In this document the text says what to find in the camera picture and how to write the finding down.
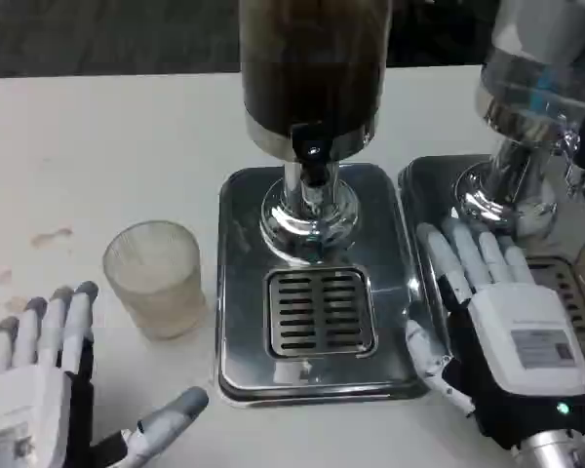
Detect drink dispenser with dark beverage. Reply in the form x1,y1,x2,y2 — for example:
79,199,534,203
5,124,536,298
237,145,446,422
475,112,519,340
237,0,394,267

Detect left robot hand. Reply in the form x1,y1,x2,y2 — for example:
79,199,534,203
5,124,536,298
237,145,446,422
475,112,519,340
0,280,210,468

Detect drink dispenser with clear tank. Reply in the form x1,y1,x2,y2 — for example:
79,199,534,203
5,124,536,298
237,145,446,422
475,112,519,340
450,0,585,240

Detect slotted steel tray grid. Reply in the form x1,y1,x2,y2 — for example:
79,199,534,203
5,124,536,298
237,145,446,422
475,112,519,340
264,266,377,360
526,256,585,342

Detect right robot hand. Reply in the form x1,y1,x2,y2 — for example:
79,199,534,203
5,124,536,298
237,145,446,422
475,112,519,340
404,217,585,452

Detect steel drip tray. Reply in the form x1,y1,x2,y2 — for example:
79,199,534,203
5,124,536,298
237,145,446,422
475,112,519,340
398,154,585,386
215,163,433,409

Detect clear ribbed glass cup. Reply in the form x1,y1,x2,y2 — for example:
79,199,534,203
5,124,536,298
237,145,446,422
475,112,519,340
101,220,210,341

